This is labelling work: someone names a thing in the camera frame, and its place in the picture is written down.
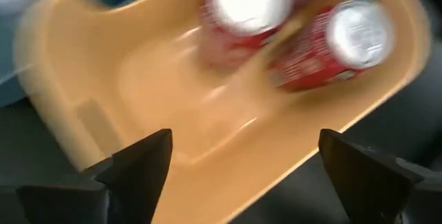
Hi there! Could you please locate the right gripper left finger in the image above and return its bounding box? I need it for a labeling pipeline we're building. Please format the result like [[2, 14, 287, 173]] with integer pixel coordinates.
[[15, 129, 173, 224]]

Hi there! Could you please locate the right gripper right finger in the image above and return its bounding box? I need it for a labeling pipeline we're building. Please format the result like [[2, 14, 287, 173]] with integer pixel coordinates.
[[319, 129, 442, 224]]

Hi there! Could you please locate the yellow plastic bin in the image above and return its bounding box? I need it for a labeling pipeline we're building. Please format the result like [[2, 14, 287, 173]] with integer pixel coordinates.
[[13, 0, 432, 224]]

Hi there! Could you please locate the red cola can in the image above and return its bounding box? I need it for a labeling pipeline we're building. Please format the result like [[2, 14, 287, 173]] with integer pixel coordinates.
[[198, 0, 295, 71], [268, 0, 396, 92]]

